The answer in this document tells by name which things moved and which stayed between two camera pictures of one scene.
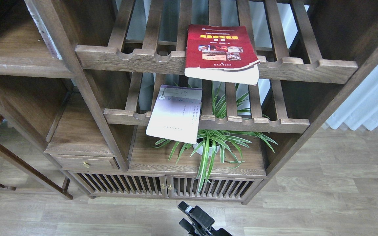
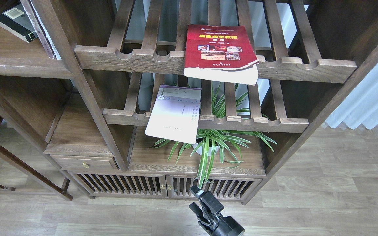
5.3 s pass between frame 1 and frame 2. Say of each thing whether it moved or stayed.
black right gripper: moved
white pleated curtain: stayed
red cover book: stayed
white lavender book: stayed
